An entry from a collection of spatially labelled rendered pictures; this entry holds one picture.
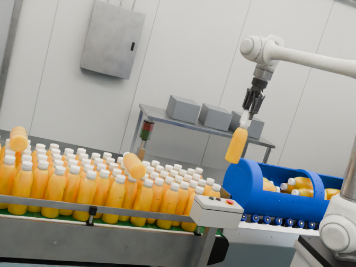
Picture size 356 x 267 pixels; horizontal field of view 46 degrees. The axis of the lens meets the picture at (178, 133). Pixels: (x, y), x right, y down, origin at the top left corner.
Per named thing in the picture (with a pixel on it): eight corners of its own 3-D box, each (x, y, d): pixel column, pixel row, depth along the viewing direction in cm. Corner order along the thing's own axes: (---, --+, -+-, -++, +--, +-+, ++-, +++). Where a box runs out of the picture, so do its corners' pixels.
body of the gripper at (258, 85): (272, 82, 198) (265, 100, 200) (262, 78, 206) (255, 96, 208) (259, 78, 195) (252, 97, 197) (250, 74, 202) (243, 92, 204)
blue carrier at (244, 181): (368, 236, 242) (384, 189, 238) (242, 221, 207) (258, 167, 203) (334, 216, 268) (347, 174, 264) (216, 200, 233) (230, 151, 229)
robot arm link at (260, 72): (267, 68, 205) (263, 79, 206) (252, 63, 201) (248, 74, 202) (278, 71, 197) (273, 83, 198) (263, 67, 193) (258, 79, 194)
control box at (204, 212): (237, 230, 183) (245, 208, 181) (197, 225, 175) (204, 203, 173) (227, 219, 192) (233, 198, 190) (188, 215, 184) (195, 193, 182)
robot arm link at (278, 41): (260, 65, 206) (248, 61, 196) (272, 34, 203) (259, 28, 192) (279, 72, 200) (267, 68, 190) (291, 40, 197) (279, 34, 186)
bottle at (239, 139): (234, 159, 214) (246, 125, 210) (240, 165, 208) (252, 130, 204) (222, 157, 212) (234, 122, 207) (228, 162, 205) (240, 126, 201)
